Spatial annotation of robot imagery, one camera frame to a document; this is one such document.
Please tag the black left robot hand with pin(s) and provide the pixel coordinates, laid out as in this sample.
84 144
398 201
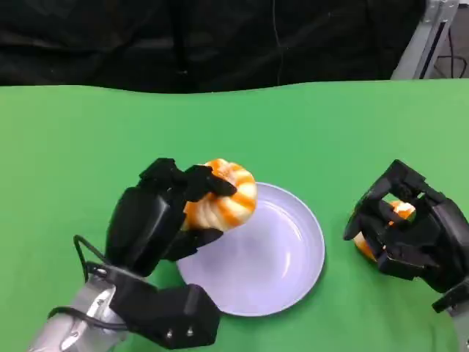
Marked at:
143 223

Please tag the orange white toy bread roll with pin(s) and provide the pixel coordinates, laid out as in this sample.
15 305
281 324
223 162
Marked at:
234 205
363 245

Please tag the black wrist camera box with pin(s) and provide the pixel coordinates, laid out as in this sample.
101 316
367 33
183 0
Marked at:
176 311
452 295

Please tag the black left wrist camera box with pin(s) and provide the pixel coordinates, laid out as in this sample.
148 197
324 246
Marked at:
176 311

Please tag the aluminium frame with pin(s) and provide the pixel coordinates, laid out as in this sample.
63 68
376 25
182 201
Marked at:
421 44

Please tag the green table cloth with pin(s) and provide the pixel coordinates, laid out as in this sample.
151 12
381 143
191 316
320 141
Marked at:
234 128

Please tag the black backdrop curtain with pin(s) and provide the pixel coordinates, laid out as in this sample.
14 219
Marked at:
110 44

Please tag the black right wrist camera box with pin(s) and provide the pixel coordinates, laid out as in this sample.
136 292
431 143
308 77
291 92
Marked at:
452 295

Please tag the lilac plate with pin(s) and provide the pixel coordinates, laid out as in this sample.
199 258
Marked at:
264 264

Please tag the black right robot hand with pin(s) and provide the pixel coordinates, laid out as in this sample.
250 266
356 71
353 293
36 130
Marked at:
436 238

